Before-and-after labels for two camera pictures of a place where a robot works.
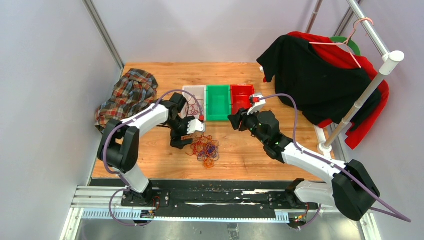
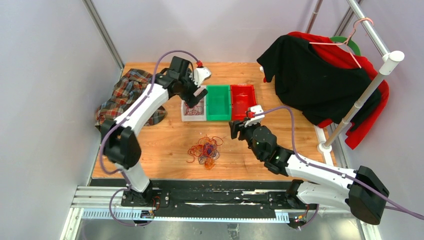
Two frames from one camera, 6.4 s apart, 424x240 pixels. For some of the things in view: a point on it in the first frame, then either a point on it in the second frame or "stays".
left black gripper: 176,141 → 191,99
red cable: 194,106 stays
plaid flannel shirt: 136,90 stays
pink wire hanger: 346,42 stays
